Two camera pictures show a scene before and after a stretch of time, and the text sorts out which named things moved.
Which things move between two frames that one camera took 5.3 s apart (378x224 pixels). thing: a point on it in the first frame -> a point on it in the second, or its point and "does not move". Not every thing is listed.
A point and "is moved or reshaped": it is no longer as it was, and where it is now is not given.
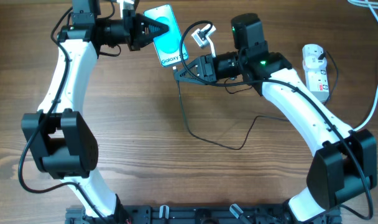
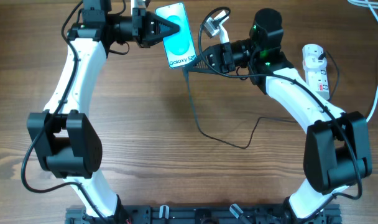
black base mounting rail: x=198 y=214 does not move
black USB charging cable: x=330 y=56 -> x=253 y=130
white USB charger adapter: x=312 y=61 does not move
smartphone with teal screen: x=169 y=45 is moved or reshaped
